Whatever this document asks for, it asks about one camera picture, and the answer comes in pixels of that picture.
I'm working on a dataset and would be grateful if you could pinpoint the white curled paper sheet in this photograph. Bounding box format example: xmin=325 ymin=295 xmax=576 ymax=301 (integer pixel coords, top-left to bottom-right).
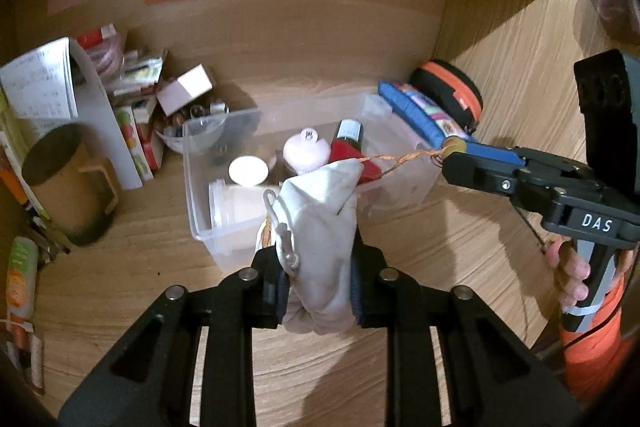
xmin=0 ymin=38 xmax=144 ymax=190

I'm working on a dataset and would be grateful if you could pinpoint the brown mug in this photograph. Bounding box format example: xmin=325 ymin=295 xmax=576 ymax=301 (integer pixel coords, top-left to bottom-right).
xmin=21 ymin=123 xmax=121 ymax=247

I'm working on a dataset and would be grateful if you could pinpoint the glass bowl of trinkets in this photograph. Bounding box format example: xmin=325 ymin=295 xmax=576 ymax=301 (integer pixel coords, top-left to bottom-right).
xmin=154 ymin=101 xmax=231 ymax=156

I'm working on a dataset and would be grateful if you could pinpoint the white plastic jar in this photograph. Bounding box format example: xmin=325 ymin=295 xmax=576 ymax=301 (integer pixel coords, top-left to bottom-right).
xmin=209 ymin=179 xmax=281 ymax=254

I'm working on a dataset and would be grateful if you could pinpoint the red carton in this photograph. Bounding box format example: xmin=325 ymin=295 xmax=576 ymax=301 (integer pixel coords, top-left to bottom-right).
xmin=132 ymin=96 xmax=166 ymax=171

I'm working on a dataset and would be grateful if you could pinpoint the small white box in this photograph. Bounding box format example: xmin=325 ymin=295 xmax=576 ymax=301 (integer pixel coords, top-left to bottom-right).
xmin=156 ymin=64 xmax=215 ymax=117

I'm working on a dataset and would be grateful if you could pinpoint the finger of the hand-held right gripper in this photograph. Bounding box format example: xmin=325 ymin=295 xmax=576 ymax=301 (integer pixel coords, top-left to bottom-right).
xmin=466 ymin=141 xmax=597 ymax=181
xmin=441 ymin=151 xmax=556 ymax=208

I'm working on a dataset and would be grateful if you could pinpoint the blue patchwork pouch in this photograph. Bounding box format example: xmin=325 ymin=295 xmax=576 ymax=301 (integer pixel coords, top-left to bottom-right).
xmin=377 ymin=79 xmax=479 ymax=146

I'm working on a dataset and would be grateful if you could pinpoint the pale pink round bottle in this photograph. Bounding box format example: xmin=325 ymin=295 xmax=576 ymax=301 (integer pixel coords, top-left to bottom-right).
xmin=282 ymin=127 xmax=332 ymax=176

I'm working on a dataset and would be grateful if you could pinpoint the stack of booklets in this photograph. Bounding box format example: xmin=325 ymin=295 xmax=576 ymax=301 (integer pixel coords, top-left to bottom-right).
xmin=107 ymin=49 xmax=169 ymax=98

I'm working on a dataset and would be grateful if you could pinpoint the wooden desk hutch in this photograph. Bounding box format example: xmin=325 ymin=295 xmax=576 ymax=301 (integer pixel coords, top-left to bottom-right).
xmin=0 ymin=0 xmax=616 ymax=348

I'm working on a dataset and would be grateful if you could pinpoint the white drawstring pouch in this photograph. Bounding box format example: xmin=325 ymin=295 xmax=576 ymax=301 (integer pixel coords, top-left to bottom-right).
xmin=255 ymin=158 xmax=364 ymax=336

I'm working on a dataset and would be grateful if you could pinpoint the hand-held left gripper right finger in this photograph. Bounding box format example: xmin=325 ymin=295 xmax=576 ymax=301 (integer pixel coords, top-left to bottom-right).
xmin=350 ymin=228 xmax=584 ymax=427

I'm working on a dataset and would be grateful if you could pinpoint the pale pink round jar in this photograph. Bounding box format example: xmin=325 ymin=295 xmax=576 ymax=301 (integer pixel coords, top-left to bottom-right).
xmin=228 ymin=155 xmax=269 ymax=187

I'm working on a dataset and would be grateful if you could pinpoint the red and white packet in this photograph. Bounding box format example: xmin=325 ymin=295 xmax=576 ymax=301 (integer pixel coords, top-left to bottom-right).
xmin=75 ymin=24 xmax=119 ymax=50

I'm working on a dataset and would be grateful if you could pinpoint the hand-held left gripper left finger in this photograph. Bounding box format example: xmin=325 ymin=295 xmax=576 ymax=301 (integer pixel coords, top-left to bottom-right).
xmin=57 ymin=247 xmax=292 ymax=427

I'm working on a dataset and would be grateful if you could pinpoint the wooden desktop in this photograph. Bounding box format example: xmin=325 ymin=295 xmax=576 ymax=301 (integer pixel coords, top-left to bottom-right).
xmin=15 ymin=72 xmax=561 ymax=427

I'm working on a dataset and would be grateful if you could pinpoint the fruit printed carton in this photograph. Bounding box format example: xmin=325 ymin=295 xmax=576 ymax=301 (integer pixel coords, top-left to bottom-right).
xmin=112 ymin=104 xmax=156 ymax=183

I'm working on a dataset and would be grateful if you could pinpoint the clear plastic storage box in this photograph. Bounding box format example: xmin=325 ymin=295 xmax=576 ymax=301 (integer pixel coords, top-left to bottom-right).
xmin=181 ymin=93 xmax=444 ymax=273

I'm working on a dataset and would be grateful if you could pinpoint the person's right hand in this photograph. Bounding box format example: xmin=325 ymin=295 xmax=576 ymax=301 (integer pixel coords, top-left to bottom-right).
xmin=545 ymin=241 xmax=592 ymax=309

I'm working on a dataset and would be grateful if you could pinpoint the pink plastic bag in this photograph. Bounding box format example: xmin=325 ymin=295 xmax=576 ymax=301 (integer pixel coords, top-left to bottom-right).
xmin=85 ymin=32 xmax=127 ymax=74

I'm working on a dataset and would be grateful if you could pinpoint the black and orange case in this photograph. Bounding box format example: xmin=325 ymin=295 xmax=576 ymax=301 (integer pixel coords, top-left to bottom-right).
xmin=410 ymin=60 xmax=485 ymax=136

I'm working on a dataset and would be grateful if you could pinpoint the dark green bottle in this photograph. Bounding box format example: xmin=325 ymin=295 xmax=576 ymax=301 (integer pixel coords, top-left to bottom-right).
xmin=333 ymin=119 xmax=364 ymax=146

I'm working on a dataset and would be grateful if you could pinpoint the person's right forearm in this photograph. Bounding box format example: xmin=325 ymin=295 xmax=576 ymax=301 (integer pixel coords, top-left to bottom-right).
xmin=557 ymin=277 xmax=640 ymax=403

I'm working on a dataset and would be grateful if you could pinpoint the orange and green tube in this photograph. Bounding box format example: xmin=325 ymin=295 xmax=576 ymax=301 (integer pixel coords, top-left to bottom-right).
xmin=4 ymin=236 xmax=41 ymax=334

